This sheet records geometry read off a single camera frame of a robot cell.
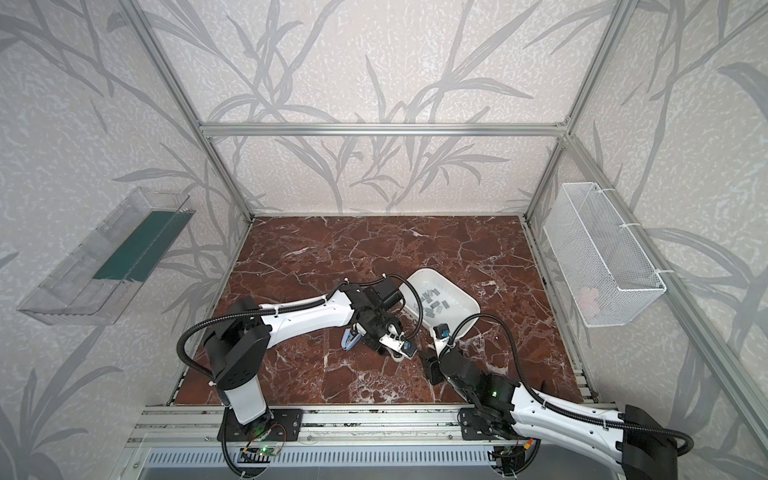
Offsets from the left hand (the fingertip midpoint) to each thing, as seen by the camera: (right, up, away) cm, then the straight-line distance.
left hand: (399, 331), depth 84 cm
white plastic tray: (+20, +5, +11) cm, 23 cm away
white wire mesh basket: (+43, +19, -23) cm, 52 cm away
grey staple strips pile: (+11, +6, +11) cm, 16 cm away
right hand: (+7, -2, -1) cm, 8 cm away
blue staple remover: (-15, -3, +3) cm, 16 cm away
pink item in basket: (+47, +11, -11) cm, 49 cm away
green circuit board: (-32, -24, -13) cm, 42 cm away
